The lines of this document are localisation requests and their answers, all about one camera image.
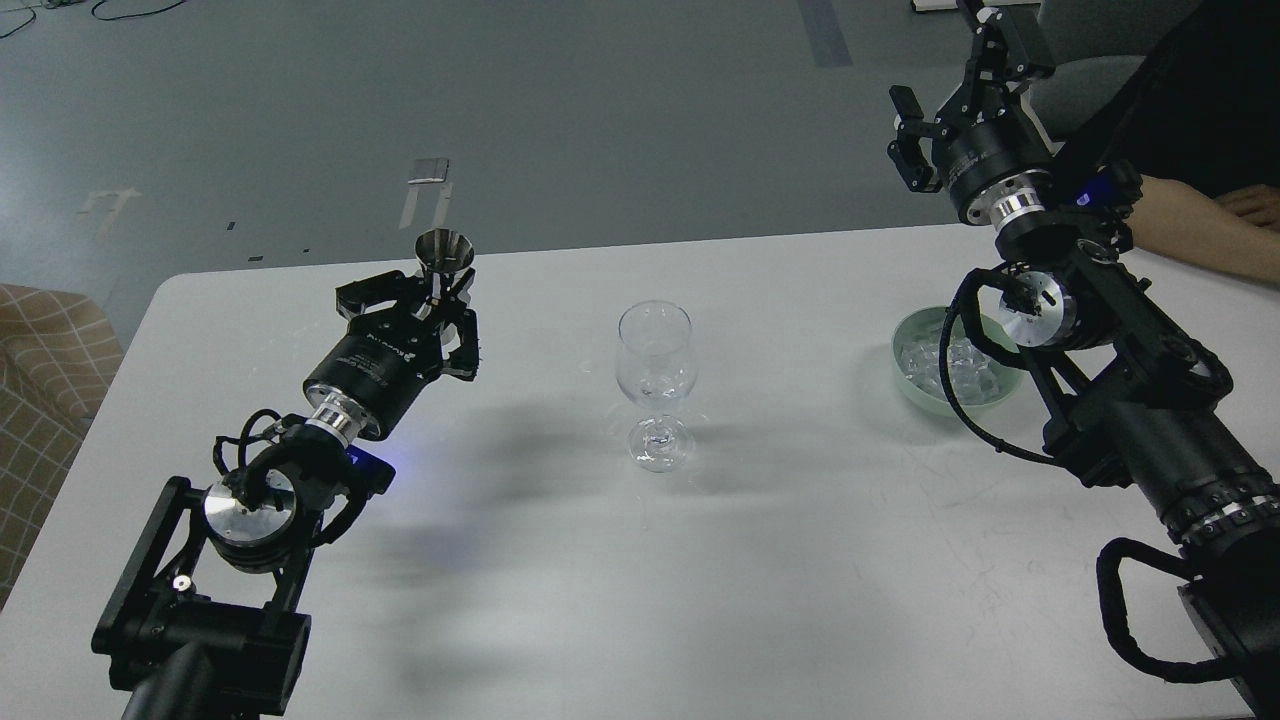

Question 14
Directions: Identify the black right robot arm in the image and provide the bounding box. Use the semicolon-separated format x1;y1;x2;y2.
887;1;1277;719

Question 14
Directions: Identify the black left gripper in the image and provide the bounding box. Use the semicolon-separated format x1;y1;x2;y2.
302;269;481;441

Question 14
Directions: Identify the person black shirt torso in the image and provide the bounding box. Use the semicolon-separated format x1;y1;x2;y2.
1052;1;1279;199

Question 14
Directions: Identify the person hand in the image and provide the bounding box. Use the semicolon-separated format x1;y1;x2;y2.
1215;184;1279;233

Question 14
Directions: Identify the grey office chair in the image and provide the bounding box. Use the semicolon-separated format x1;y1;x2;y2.
1028;55;1144;141

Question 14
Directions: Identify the person forearm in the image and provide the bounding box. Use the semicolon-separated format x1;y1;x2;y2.
1126;176;1279;290

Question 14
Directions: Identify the black floor cable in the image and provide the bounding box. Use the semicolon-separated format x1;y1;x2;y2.
0;0;188;38

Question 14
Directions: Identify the tan checkered sofa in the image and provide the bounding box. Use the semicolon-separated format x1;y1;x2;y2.
1;284;124;602

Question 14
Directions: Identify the steel double jigger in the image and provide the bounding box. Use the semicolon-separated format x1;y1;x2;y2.
413;227;475;320

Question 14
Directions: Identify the pale green bowl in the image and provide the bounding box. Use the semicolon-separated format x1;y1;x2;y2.
890;306;1024;416

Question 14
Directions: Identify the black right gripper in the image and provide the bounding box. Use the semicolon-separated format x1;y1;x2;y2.
887;1;1056;225

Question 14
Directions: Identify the clear wine glass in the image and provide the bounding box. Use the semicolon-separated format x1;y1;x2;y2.
614;299;699;473

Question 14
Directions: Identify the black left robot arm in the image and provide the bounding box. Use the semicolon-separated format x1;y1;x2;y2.
91;260;480;719

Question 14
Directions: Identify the clear ice cubes pile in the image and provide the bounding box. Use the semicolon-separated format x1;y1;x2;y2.
899;337;1016;407

